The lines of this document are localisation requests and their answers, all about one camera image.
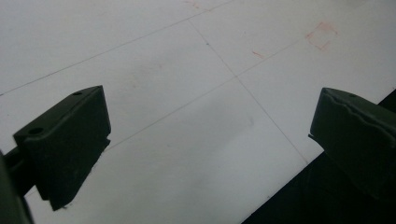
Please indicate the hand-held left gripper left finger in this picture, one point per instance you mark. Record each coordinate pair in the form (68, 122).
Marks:
(67, 143)

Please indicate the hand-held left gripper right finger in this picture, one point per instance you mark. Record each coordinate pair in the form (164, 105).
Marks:
(358, 140)

